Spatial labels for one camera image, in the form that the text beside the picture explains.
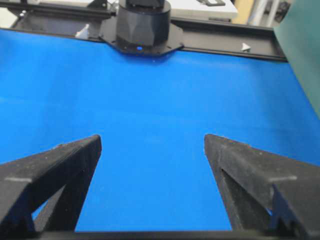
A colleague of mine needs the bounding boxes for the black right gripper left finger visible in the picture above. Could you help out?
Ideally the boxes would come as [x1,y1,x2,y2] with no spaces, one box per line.
[0,135,102,238]

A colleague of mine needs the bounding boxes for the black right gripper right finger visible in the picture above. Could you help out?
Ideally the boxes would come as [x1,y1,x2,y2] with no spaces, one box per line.
[204,134,320,238]

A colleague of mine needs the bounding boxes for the green backdrop curtain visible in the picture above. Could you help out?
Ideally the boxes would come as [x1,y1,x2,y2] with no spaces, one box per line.
[274,0,320,116]

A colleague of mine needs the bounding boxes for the white box behind table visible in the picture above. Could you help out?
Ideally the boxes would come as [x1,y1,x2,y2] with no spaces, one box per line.
[168,0,238,20]

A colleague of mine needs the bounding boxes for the black aluminium frame rail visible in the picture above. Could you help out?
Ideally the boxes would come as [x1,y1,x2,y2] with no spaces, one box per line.
[0,0,287,62]

